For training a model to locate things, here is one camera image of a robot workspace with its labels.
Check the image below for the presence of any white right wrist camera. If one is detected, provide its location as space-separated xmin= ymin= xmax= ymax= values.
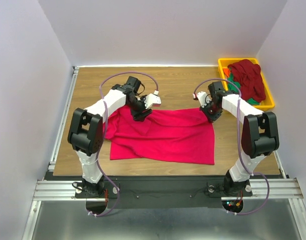
xmin=193 ymin=91 xmax=211 ymax=107

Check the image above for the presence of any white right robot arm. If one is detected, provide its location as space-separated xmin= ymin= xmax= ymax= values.
xmin=193 ymin=78 xmax=280 ymax=196

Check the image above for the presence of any green t shirt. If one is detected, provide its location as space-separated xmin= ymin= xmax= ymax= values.
xmin=228 ymin=73 xmax=260 ymax=106

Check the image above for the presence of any aluminium right side rail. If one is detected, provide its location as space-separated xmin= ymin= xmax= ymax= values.
xmin=275 ymin=152 xmax=290 ymax=179

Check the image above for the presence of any yellow plastic bin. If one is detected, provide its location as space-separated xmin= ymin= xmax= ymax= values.
xmin=218 ymin=58 xmax=275 ymax=111

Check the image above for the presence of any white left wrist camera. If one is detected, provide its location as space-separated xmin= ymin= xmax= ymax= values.
xmin=144 ymin=90 xmax=162 ymax=109

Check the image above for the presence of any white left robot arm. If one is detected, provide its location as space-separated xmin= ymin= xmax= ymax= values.
xmin=67 ymin=76 xmax=159 ymax=199

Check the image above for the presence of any pink t shirt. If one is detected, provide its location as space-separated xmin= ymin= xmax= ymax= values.
xmin=105 ymin=106 xmax=215 ymax=165

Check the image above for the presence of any dark red t shirt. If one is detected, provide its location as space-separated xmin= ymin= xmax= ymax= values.
xmin=228 ymin=59 xmax=266 ymax=103

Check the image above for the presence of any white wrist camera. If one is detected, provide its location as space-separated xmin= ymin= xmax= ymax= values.
xmin=144 ymin=90 xmax=162 ymax=109
xmin=193 ymin=91 xmax=211 ymax=107

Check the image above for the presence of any aluminium front rail frame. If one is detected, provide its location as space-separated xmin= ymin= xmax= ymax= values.
xmin=22 ymin=178 xmax=306 ymax=240

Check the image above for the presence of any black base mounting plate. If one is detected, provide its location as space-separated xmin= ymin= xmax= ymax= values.
xmin=72 ymin=175 xmax=253 ymax=211

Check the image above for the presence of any orange t shirt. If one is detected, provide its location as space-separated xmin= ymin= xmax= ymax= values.
xmin=223 ymin=68 xmax=230 ymax=77

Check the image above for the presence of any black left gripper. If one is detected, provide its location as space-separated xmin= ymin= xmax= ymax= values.
xmin=127 ymin=95 xmax=152 ymax=123

